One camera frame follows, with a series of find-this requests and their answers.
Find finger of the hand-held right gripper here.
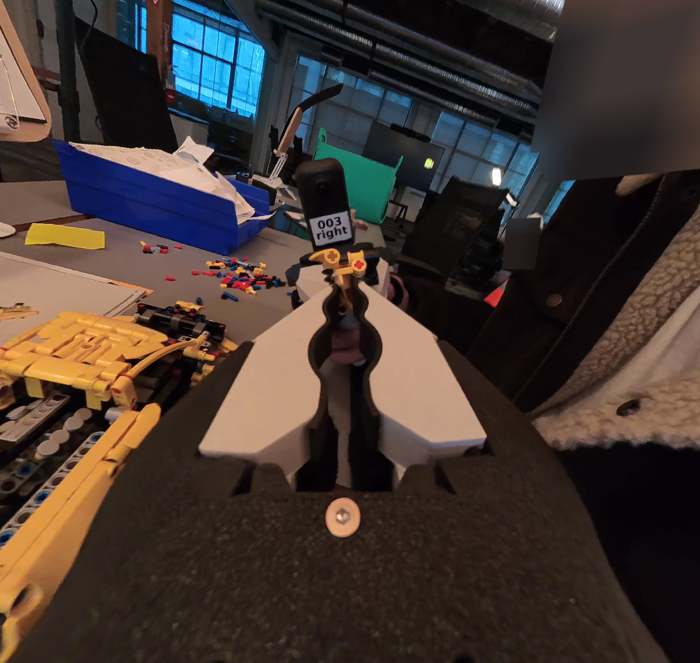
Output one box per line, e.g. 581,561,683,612
361,249,389,288
289,261,329,301

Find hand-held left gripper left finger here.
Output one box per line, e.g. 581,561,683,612
198,292,338,485

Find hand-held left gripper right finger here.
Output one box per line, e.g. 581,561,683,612
354,287,490,482

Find small yellow brick assembly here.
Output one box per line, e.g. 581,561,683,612
309,246,369,317

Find yellow brick car model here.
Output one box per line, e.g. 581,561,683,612
0,300,240,642

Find desk lamp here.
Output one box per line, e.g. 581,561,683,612
267,82,346,200

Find person's right hand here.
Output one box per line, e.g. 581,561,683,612
326,274,413,368

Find green corrugated box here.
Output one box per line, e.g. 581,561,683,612
314,128,404,227

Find scattered coloured brick pieces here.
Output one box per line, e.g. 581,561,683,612
137,237,288,299

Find black office chair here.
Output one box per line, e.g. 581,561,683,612
400,177,510,293

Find black monitor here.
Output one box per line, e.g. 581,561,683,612
361,122,448,195

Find white crumpled paper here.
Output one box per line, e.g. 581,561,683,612
71,135,281,225

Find blue plastic bin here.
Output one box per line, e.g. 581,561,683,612
55,141,275,257

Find black fleece-lined jacket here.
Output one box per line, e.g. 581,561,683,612
471,171,700,663

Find black partition panel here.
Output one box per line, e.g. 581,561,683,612
77,18,179,156

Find open instruction booklet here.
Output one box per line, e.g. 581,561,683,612
0,250,153,326

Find yellow paper sheet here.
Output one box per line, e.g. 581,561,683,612
24,223,108,251

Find printed instruction sheet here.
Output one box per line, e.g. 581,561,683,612
0,40,44,124

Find metal ventilation duct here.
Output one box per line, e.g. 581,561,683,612
239,0,572,108

